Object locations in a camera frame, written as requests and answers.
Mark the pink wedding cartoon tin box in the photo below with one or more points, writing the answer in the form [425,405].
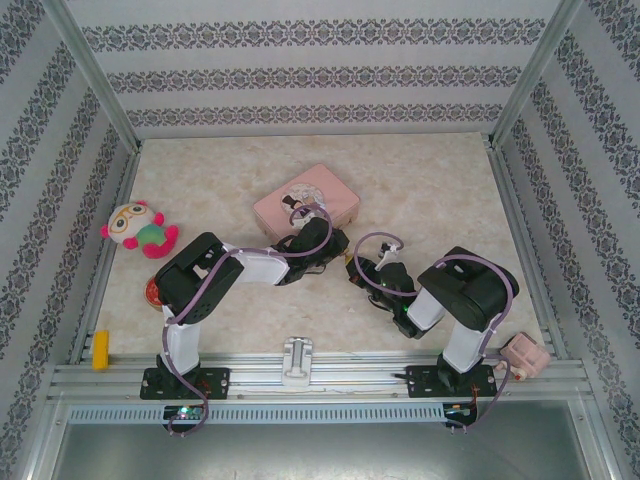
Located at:
[330,185]

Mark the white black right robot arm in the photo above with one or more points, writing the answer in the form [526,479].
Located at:
[465,350]

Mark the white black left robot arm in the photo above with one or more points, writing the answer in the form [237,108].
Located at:
[260,267]

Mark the red round disc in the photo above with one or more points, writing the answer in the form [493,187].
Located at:
[151,292]

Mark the white pink plush toy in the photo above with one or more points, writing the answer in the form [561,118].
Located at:
[145,235]

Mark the grey metal sheet panel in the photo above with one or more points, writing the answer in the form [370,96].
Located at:
[320,452]

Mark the small circuit board green light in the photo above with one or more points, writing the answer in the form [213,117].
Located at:
[185,413]

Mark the yellow block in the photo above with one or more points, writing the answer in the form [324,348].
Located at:
[102,350]

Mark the aluminium mounting rail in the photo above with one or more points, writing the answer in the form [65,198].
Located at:
[350,375]

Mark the white plastic bracket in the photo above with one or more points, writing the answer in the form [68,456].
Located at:
[298,360]

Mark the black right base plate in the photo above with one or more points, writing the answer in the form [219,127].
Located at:
[425,385]

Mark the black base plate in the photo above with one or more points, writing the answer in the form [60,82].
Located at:
[425,385]
[215,382]

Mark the aluminium frame side rail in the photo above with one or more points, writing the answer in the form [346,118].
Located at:
[525,240]
[115,240]

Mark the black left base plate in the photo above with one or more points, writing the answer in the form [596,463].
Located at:
[215,382]

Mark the aluminium frame post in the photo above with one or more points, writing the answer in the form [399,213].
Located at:
[537,70]
[90,70]

